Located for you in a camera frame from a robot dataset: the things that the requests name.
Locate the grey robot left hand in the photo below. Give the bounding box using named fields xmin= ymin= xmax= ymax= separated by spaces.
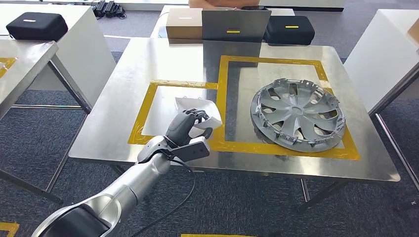
xmin=165 ymin=108 xmax=213 ymax=148

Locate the white plastic shell part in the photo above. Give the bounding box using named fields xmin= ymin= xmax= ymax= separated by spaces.
xmin=174 ymin=96 xmax=223 ymax=139

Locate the stainless steel table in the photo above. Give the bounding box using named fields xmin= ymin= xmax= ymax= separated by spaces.
xmin=0 ymin=39 xmax=93 ymax=206
xmin=69 ymin=37 xmax=401 ymax=213
xmin=369 ymin=62 xmax=419 ymax=194

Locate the brown cardboard box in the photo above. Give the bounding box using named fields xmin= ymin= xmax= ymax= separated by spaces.
xmin=166 ymin=7 xmax=204 ymax=40

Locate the silver wheel hubcap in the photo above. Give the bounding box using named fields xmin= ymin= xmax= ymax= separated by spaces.
xmin=250 ymin=78 xmax=346 ymax=154

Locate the black power adapters pile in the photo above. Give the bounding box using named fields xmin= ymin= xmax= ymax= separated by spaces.
xmin=91 ymin=0 xmax=127 ymax=19

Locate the black carry case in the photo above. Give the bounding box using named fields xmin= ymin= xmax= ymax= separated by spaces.
xmin=263 ymin=15 xmax=316 ymax=46
xmin=5 ymin=11 xmax=69 ymax=42

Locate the open cardboard carton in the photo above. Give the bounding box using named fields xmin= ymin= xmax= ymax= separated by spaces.
xmin=407 ymin=18 xmax=419 ymax=46

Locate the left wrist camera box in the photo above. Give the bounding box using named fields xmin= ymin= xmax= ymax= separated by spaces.
xmin=170 ymin=136 xmax=211 ymax=163

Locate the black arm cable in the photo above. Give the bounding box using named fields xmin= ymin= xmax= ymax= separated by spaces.
xmin=130 ymin=156 xmax=196 ymax=237

